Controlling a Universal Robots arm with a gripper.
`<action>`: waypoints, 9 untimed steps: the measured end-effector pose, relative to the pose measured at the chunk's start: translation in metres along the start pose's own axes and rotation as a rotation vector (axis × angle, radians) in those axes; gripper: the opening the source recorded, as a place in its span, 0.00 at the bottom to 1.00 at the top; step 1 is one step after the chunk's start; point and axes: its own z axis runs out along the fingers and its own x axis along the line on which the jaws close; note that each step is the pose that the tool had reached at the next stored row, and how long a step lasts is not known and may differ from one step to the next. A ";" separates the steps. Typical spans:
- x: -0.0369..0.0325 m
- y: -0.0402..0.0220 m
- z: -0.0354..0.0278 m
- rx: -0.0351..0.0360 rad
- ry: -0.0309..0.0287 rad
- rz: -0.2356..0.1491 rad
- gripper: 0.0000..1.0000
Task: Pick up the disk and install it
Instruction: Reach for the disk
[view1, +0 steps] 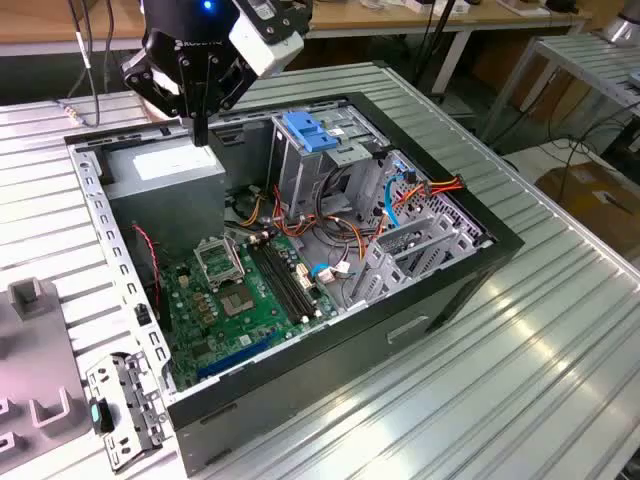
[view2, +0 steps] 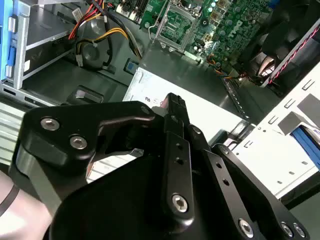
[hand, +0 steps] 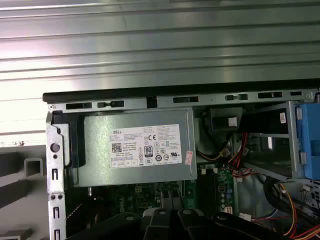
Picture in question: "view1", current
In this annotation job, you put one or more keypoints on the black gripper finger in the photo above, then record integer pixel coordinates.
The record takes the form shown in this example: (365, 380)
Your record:
(231, 85)
(150, 80)

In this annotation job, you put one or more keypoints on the metal disk bay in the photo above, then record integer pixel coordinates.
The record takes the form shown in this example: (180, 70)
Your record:
(380, 260)

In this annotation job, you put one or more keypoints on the small brown box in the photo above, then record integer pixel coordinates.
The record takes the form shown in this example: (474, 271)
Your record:
(95, 7)

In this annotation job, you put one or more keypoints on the blue drive latch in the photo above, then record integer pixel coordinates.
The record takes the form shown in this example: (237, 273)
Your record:
(310, 135)

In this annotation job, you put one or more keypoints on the metal drive cage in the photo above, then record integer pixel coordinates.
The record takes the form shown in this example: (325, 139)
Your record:
(295, 175)

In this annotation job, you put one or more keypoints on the grey power supply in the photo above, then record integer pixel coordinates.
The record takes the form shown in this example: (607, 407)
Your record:
(165, 210)

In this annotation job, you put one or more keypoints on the black RAM slot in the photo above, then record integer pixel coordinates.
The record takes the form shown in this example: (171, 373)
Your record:
(297, 280)
(276, 280)
(290, 280)
(283, 280)

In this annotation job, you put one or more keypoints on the white desk box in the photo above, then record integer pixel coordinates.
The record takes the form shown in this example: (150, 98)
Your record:
(420, 5)

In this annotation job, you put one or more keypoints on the black stand pole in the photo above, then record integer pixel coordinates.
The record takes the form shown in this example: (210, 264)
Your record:
(434, 30)

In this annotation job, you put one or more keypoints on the CPU socket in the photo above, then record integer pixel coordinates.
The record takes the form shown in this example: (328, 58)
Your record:
(235, 300)

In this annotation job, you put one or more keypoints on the black rear case clip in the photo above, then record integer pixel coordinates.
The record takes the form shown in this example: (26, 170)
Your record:
(142, 315)

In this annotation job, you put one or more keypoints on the green motherboard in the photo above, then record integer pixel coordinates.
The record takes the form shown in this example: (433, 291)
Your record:
(250, 330)

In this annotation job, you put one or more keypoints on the blue expansion slot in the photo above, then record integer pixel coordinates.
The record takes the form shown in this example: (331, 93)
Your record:
(222, 364)

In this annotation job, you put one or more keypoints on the grey parts rack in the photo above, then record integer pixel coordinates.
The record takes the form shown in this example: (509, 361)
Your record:
(35, 360)

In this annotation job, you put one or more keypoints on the black PC case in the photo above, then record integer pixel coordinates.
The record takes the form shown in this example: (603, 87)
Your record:
(300, 390)

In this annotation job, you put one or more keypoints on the black desk device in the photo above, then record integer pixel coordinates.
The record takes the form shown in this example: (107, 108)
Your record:
(562, 5)

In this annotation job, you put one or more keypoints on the metal slat side table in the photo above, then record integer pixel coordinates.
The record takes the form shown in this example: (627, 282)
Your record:
(575, 55)

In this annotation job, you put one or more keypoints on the large cardboard box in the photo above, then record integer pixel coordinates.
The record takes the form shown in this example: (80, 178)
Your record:
(590, 200)

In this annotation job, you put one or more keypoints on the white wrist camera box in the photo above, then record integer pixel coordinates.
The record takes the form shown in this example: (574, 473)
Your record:
(267, 47)

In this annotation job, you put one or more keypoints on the wooden desk white frame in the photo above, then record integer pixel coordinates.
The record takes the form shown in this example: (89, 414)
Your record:
(350, 12)

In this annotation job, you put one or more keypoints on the metal expansion bracket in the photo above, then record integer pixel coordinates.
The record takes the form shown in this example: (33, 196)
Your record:
(135, 400)

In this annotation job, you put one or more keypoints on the black teal bracket latch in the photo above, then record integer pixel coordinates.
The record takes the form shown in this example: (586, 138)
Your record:
(102, 415)

